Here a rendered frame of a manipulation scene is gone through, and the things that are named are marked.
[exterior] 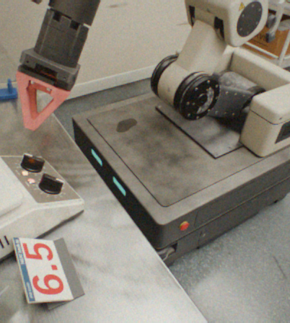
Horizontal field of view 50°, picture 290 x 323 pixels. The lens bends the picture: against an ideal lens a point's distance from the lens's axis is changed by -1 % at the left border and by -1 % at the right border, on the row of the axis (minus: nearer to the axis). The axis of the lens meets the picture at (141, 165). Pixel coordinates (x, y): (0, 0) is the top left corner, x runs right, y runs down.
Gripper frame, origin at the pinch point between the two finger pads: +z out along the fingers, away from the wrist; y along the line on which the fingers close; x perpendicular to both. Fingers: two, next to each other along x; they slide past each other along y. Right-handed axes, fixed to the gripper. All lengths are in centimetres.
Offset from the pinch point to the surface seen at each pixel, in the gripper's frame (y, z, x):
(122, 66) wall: -186, 4, 26
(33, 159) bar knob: 0.3, 5.7, 1.8
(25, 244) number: 11.2, 12.0, 5.0
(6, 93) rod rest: -28.6, 6.5, -10.3
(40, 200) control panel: 7.8, 7.2, 4.8
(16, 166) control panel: 1.1, 7.3, -0.2
